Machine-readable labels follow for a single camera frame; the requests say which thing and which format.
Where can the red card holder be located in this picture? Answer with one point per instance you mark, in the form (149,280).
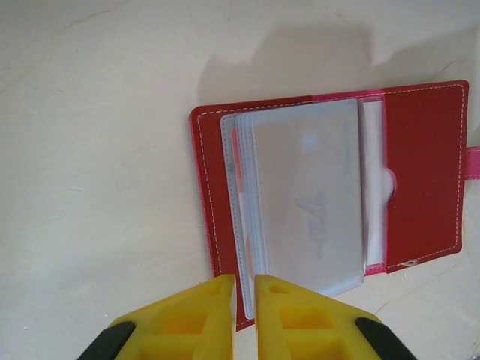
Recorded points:
(420,168)

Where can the white credit card grey logo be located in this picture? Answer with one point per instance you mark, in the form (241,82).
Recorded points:
(311,187)

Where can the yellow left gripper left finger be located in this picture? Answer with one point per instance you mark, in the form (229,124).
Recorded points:
(221,318)

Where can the orange credit card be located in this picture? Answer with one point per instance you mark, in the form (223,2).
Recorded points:
(234,138)

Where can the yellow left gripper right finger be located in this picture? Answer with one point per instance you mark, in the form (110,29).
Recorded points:
(270,322)

